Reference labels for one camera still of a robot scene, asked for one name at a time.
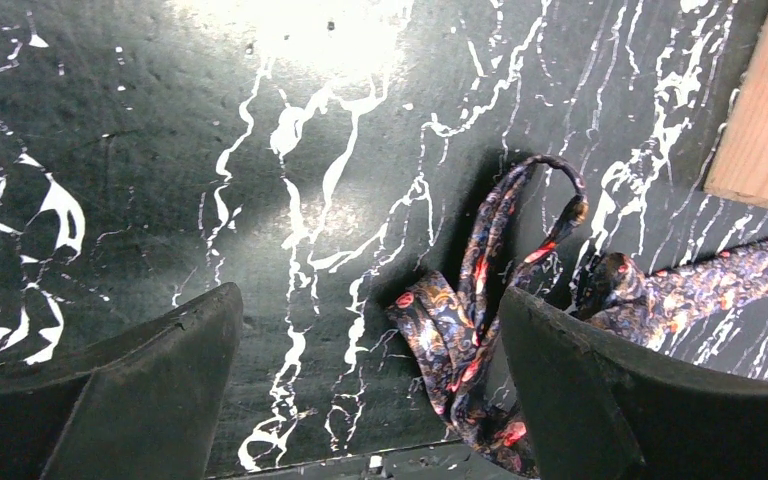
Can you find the dark paisley red-dotted tie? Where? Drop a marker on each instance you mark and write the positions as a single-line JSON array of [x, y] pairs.
[[453, 336]]

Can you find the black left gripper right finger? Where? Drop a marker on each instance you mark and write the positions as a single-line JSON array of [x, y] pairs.
[[597, 406]]

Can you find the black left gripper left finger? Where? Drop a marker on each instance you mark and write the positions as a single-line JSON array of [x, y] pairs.
[[141, 405]]

